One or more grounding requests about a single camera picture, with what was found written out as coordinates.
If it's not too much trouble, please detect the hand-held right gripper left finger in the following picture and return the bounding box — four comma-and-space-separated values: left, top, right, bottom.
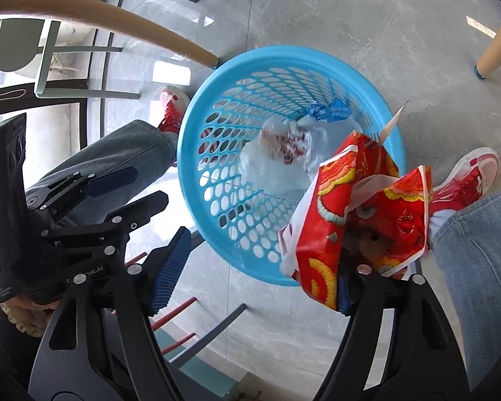
27, 226, 193, 401

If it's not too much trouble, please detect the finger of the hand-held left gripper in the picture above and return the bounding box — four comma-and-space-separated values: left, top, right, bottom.
42, 190, 170, 260
25, 166, 138, 215

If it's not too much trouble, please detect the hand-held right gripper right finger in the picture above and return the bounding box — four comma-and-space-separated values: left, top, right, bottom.
313, 265, 472, 401

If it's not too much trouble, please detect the red printed plastic bag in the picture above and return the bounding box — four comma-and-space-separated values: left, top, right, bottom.
278, 100, 434, 315

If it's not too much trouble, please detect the blue plastic mesh basket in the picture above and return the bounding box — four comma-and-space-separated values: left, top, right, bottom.
177, 46, 405, 287

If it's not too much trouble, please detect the white plastic bag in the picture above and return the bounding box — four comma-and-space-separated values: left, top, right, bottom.
238, 115, 362, 195

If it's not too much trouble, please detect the person's left hand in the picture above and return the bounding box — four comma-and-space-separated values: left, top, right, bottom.
16, 299, 58, 315

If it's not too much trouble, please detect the person's left leg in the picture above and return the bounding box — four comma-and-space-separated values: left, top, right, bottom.
25, 119, 179, 223

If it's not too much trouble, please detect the person's leg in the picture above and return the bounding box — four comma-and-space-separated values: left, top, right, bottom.
25, 119, 179, 223
426, 190, 501, 385

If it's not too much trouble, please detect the red and pink left shoe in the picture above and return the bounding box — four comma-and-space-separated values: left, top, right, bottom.
157, 86, 192, 135

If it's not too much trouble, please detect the red and pink shoe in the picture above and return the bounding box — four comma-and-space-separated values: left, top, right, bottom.
431, 146, 500, 215
157, 86, 192, 135

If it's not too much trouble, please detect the teal furniture with red rods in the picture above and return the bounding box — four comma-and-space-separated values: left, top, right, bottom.
125, 251, 249, 401

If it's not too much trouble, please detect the person's right leg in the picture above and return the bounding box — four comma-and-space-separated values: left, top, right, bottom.
426, 190, 501, 385

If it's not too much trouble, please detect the red and pink right shoe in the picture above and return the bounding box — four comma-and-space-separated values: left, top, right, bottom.
431, 146, 500, 215

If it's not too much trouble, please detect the wooden table leg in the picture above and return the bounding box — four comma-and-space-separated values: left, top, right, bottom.
0, 0, 221, 70
475, 14, 501, 81

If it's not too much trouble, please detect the sage green chair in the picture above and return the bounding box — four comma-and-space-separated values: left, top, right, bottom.
0, 0, 202, 102

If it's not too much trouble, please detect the blue crumpled wrapper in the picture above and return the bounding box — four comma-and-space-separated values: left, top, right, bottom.
304, 98, 352, 123

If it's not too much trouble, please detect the black metal frame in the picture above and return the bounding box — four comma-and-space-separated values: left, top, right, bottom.
0, 84, 143, 145

